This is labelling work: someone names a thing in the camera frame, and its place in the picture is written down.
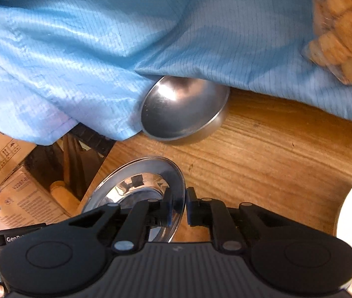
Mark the steel plate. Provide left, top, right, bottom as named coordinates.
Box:
left=139, top=75, right=231, bottom=146
left=79, top=156, right=186, bottom=243

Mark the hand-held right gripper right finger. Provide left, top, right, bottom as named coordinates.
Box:
left=186, top=187, right=292, bottom=253

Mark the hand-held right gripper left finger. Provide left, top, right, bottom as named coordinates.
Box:
left=67, top=188, right=175, bottom=253

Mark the light blue cloth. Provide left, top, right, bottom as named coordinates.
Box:
left=0, top=0, right=352, bottom=146

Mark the wooden stick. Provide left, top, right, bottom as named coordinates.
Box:
left=49, top=180, right=81, bottom=215

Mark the bag of fried snacks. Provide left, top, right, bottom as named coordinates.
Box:
left=302, top=0, right=352, bottom=91

